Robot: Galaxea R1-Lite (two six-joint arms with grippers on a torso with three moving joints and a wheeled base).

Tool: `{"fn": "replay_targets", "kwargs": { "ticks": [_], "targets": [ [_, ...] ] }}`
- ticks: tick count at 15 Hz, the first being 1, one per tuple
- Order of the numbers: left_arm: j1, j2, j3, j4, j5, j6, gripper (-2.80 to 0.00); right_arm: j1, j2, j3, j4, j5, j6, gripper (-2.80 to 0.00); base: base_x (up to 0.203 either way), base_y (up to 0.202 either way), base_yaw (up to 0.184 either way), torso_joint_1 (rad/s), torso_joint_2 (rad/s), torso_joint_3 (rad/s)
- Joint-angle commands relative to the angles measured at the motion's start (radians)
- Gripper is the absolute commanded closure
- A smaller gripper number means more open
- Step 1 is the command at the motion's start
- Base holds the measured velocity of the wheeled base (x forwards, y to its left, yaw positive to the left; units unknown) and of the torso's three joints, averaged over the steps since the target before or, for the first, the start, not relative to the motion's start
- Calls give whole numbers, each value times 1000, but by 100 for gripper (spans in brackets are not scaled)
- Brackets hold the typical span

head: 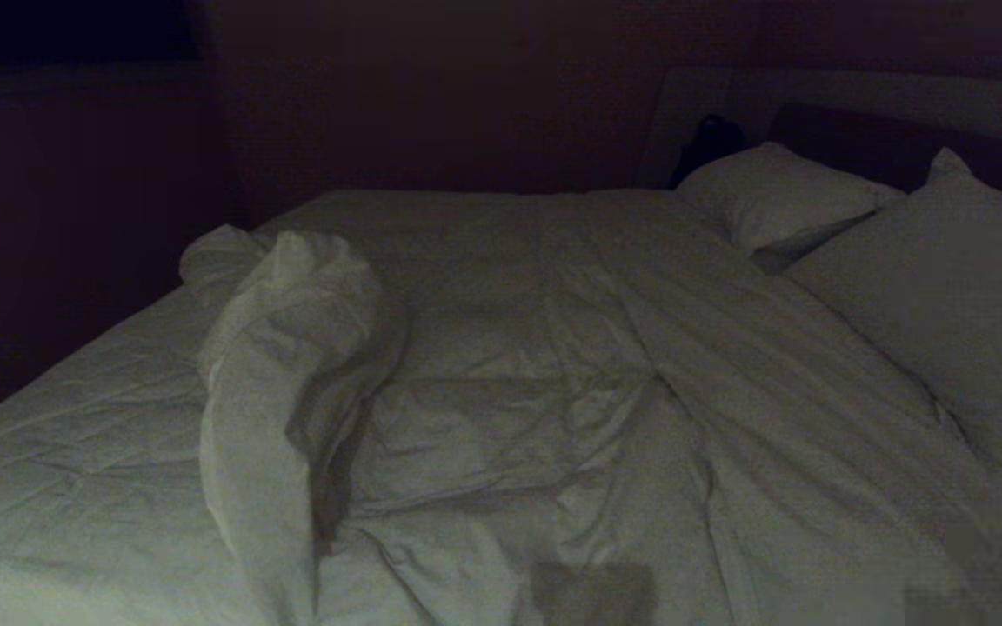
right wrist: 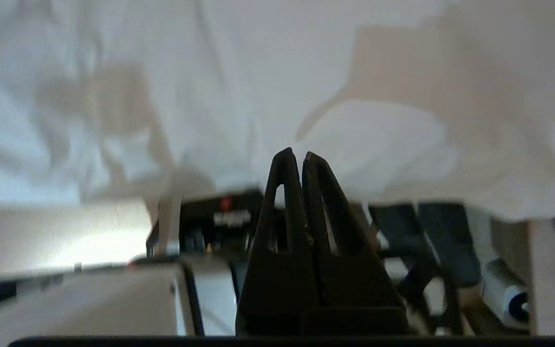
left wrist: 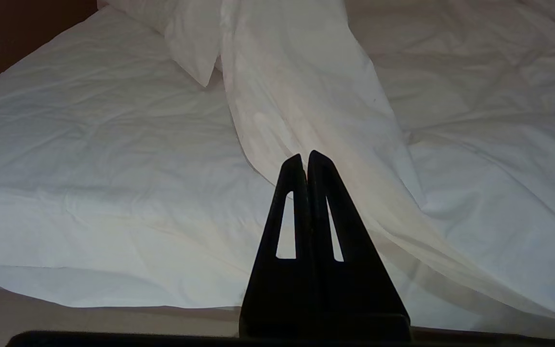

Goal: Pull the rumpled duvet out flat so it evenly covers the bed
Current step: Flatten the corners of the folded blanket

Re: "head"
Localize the dark padded headboard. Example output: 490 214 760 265
638 66 1002 218

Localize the white quilted mattress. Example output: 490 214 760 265
0 283 276 626

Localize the white rumpled duvet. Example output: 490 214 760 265
179 188 1002 626

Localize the black object behind pillow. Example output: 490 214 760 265
671 114 747 189

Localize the small white pillow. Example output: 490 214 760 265
675 142 906 256

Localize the large white pillow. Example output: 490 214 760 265
784 147 1002 531

